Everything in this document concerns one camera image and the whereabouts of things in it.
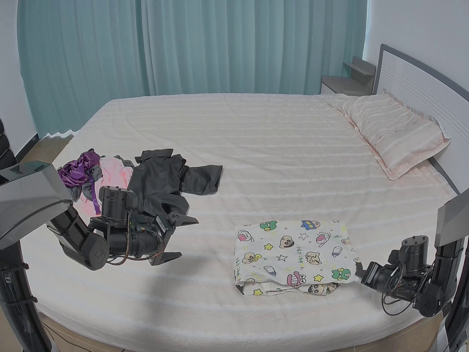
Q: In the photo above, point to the black shirt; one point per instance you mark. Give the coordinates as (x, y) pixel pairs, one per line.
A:
(165, 182)

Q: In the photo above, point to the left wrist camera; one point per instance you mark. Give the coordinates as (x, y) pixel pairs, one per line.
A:
(146, 220)

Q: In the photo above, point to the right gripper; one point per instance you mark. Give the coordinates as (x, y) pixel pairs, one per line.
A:
(381, 277)

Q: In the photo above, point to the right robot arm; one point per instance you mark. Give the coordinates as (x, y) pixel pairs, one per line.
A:
(454, 218)

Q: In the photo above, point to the white printed pyjama top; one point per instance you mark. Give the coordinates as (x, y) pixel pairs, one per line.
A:
(293, 251)

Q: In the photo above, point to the black chest of drawers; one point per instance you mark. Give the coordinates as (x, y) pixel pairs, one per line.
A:
(5, 145)

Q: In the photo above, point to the purple satin garment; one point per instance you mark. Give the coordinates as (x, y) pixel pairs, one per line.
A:
(77, 169)

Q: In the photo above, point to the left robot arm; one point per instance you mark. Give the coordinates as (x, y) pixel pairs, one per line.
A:
(33, 185)

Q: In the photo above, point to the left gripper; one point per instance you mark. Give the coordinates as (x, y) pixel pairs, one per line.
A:
(150, 242)

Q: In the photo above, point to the bed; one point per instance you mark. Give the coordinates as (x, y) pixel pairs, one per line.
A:
(274, 160)

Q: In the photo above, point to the pink garment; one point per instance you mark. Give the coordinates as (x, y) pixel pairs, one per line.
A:
(115, 172)

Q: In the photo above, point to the grey bedside table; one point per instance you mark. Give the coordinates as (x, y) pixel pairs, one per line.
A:
(346, 83)

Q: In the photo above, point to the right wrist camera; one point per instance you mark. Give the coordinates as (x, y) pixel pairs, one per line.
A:
(395, 258)

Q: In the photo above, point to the cream pillow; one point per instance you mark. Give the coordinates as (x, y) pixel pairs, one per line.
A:
(395, 134)

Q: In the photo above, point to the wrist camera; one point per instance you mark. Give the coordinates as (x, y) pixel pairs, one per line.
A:
(395, 258)
(146, 220)

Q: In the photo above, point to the grey garment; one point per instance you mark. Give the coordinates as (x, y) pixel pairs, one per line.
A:
(89, 185)

